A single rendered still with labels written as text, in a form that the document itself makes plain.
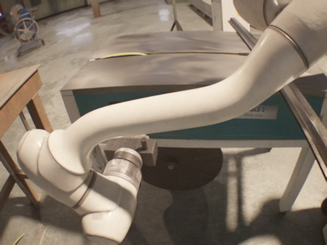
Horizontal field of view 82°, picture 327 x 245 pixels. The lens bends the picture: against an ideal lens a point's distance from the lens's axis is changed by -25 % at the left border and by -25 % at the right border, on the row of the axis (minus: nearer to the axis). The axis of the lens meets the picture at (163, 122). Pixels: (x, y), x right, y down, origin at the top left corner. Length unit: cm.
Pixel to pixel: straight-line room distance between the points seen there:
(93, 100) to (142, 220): 69
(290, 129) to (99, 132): 58
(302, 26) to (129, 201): 46
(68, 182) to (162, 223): 82
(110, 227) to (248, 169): 107
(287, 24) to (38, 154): 48
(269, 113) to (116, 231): 52
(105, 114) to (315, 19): 37
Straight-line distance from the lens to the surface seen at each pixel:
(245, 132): 74
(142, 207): 127
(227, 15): 277
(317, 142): 49
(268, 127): 74
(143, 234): 118
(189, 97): 37
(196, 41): 100
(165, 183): 121
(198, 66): 75
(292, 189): 103
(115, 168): 54
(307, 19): 39
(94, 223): 47
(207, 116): 37
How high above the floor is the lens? 104
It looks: 37 degrees down
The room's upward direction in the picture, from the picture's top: 8 degrees counter-clockwise
